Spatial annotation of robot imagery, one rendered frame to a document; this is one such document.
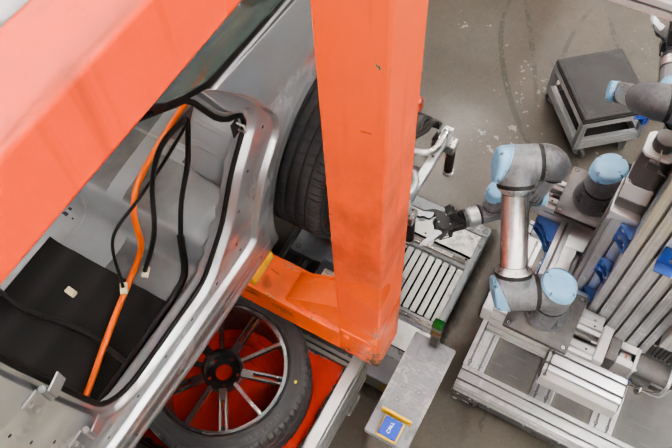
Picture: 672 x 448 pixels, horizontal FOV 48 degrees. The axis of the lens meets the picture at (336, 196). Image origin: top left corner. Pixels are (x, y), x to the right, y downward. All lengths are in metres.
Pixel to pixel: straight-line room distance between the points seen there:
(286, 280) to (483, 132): 1.63
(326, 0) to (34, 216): 0.75
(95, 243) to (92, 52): 2.24
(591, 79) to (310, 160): 1.78
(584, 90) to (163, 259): 2.17
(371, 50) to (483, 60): 3.00
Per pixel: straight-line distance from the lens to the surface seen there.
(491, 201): 2.69
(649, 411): 3.31
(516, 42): 4.45
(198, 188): 2.64
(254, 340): 3.17
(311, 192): 2.60
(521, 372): 3.22
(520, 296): 2.43
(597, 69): 3.95
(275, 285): 2.80
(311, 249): 3.36
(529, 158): 2.31
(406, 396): 2.88
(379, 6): 1.26
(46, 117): 0.67
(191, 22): 0.79
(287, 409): 2.82
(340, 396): 2.94
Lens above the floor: 3.21
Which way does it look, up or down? 59 degrees down
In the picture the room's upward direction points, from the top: 4 degrees counter-clockwise
